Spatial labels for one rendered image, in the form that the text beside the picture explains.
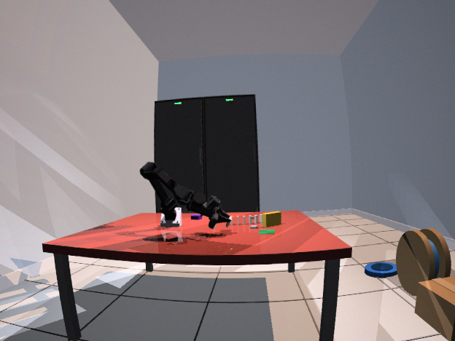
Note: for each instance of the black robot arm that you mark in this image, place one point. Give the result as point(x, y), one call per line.
point(193, 200)

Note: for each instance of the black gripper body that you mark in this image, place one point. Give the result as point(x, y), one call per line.
point(213, 217)

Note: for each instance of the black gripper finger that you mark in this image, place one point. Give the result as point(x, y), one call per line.
point(223, 213)
point(222, 219)

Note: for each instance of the yellow rectangular block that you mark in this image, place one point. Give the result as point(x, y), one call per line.
point(271, 219)

